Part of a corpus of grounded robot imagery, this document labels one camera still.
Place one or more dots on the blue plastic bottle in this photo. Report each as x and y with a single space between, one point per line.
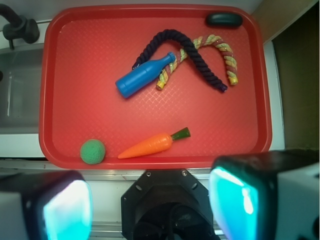
142 75

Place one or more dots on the orange toy carrot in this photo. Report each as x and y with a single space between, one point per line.
154 144

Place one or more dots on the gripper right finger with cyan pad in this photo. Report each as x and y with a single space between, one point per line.
272 195

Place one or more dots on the red plastic tray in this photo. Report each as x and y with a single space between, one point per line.
87 49

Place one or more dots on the black faucet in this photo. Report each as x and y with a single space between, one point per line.
18 27

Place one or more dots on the green foam ball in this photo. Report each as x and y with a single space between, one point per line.
92 152

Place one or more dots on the dark green oval object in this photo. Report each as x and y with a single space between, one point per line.
225 19

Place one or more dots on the metal sink basin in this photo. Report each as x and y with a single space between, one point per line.
20 83

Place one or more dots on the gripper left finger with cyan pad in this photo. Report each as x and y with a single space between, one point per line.
53 205

